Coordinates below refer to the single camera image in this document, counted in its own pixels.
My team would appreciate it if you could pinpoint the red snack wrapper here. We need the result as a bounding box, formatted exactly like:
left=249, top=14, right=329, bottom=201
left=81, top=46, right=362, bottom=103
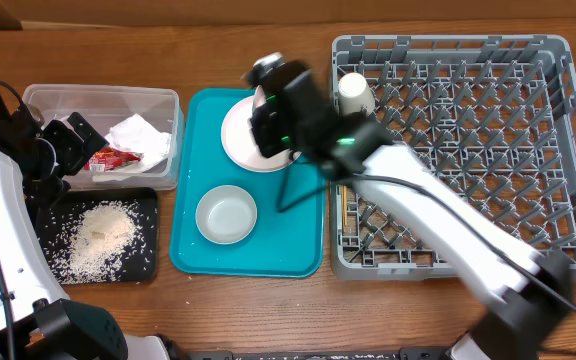
left=84, top=147, right=142, bottom=172

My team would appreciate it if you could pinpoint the white napkin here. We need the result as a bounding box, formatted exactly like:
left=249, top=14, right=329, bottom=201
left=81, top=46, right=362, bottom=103
left=92, top=114, right=172, bottom=182

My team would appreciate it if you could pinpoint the pink plate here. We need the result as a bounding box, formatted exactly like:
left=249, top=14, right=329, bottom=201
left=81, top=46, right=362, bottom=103
left=221, top=96, right=292, bottom=173

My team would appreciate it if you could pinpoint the white paper cup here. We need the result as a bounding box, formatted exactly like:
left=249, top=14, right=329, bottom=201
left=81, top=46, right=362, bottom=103
left=338, top=73, right=375, bottom=115

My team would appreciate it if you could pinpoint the wooden chopstick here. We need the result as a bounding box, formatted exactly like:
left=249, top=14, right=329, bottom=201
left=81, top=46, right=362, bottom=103
left=341, top=185, right=348, bottom=231

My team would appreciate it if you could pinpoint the white rice pile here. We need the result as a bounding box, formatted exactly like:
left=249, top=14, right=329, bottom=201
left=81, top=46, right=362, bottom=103
left=37, top=199, right=150, bottom=285

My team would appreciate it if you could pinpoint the grey bowl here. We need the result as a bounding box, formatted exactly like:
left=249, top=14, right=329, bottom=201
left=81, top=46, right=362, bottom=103
left=195, top=185, right=257, bottom=245

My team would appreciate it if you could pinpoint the pink bowl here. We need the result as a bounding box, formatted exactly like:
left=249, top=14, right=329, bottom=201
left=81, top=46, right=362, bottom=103
left=252, top=85, right=267, bottom=116

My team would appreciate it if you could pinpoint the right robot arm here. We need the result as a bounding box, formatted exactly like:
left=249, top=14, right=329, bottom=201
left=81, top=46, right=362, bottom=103
left=247, top=53, right=572, bottom=359

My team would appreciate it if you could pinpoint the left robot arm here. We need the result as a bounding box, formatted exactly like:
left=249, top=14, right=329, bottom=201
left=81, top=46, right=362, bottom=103
left=0, top=81, right=186, bottom=359

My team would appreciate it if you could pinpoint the grey dishwasher rack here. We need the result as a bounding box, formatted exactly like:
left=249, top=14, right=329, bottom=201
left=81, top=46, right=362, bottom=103
left=330, top=35, right=576, bottom=272

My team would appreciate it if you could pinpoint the clear plastic bin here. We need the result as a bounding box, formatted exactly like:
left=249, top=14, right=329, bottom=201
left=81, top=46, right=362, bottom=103
left=23, top=84, right=185, bottom=191

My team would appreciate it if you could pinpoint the black tray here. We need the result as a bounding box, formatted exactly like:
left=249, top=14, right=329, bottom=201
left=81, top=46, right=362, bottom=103
left=27, top=187, right=160, bottom=286

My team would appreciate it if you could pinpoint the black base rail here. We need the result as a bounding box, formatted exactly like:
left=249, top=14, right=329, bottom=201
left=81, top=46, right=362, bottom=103
left=164, top=340, right=449, bottom=360

